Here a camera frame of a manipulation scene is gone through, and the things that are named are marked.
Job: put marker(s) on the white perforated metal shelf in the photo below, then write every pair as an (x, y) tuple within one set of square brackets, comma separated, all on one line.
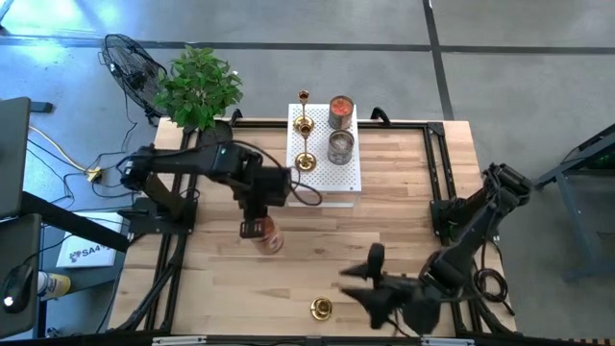
[(323, 185)]

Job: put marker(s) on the brass candlestick holder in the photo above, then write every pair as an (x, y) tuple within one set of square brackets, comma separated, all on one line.
[(321, 308), (303, 127), (305, 163)]

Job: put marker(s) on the black floor fan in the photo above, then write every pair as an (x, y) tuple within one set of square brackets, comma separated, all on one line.
[(127, 65)]

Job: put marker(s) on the dark grey desk pad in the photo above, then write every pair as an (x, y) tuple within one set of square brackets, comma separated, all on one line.
[(19, 240)]

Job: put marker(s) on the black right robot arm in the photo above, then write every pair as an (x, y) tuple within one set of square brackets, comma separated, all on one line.
[(475, 226)]

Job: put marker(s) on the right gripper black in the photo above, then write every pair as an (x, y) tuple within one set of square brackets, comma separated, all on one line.
[(408, 303)]

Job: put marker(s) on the silver frame bracket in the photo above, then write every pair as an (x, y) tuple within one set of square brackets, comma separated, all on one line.
[(178, 340), (447, 341)]

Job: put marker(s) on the white printed paper box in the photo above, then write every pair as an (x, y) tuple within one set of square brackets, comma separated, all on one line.
[(86, 250)]

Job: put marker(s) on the white yellow spray can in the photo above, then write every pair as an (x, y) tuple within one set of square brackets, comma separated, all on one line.
[(53, 286)]

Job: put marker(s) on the black aluminium table frame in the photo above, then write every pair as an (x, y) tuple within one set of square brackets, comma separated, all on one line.
[(394, 125)]

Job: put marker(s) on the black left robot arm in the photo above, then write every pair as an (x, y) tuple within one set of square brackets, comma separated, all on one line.
[(182, 161)]

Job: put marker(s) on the orange candle dark tin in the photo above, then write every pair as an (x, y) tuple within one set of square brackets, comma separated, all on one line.
[(269, 242), (341, 106)]

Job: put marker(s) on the blue-grey metal cart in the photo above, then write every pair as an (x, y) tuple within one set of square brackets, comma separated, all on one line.
[(579, 226)]

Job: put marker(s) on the green potted plant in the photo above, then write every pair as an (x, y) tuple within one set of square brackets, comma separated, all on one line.
[(197, 81)]

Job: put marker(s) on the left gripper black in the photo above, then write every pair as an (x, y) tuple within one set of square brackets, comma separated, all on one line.
[(262, 192)]

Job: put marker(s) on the black computer mouse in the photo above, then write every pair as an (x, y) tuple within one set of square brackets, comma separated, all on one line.
[(18, 288)]

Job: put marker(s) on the dark grey monitor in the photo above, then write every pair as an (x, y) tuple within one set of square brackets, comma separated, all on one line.
[(12, 154)]

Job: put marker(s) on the black desk beam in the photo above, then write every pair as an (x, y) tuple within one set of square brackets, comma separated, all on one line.
[(72, 221)]

